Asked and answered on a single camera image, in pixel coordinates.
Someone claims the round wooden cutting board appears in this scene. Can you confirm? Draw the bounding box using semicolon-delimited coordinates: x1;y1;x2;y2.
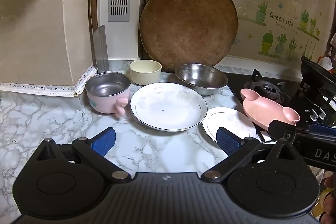
139;0;238;72

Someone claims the pink steel-lined cup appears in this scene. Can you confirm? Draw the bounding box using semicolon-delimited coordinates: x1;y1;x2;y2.
85;72;131;117

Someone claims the pink bear-shaped plate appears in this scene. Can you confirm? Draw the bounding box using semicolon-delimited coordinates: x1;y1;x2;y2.
240;88;300;130

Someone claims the black gas stove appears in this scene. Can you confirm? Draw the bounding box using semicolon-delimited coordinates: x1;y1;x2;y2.
227;72;336;144

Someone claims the gas stove burner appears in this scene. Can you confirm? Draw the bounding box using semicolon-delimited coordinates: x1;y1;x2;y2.
249;69;290;104

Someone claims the small white plate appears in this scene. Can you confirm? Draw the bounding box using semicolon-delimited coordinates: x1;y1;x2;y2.
202;107;257;144

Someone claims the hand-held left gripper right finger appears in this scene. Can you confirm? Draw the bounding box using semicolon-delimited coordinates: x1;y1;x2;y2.
201;127;296;184

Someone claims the stainless steel bowl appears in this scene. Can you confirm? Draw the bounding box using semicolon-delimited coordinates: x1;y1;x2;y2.
175;63;228;96

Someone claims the large white plate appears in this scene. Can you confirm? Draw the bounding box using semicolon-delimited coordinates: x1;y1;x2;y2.
130;83;208;132

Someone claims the cleaver with wooden handle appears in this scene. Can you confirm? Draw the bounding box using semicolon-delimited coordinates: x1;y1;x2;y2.
88;0;110;73

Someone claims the black wok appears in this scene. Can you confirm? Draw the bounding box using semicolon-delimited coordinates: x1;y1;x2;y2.
301;56;336;109

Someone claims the green plant wall sticker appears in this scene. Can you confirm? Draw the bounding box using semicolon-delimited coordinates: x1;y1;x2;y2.
226;0;331;62

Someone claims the cream bowl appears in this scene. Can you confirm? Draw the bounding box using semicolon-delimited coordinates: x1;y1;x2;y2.
129;59;162;86

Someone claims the white patterned edge trim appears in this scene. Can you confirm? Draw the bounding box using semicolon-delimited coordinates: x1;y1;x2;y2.
0;64;97;97

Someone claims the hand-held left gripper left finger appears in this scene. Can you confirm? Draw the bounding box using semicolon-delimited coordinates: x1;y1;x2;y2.
37;127;132;184

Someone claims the person's right hand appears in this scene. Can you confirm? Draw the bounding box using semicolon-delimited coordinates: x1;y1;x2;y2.
324;173;336;214

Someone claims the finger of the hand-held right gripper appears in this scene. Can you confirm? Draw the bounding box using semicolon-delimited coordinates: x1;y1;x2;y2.
299;123;336;137
268;120;298;139

